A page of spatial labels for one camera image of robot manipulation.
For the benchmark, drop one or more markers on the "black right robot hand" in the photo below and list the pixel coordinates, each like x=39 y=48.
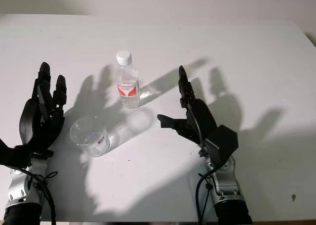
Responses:
x=200 y=116

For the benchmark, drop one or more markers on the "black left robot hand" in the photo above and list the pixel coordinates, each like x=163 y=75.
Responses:
x=37 y=126

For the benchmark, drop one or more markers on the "clear plastic water bottle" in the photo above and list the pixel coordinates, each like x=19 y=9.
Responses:
x=128 y=84

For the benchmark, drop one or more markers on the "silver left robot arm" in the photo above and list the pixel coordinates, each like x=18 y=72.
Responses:
x=23 y=185

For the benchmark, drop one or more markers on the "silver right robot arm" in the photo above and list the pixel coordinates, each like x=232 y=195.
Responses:
x=225 y=185

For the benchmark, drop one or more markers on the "clear plastic cup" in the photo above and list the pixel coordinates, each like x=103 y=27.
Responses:
x=90 y=138

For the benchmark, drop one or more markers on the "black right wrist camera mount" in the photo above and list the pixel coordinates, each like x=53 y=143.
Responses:
x=223 y=141

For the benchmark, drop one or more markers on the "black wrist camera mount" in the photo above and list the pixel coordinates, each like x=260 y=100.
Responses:
x=223 y=141
x=10 y=155

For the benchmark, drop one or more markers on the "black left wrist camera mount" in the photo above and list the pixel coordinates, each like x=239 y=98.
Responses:
x=10 y=155

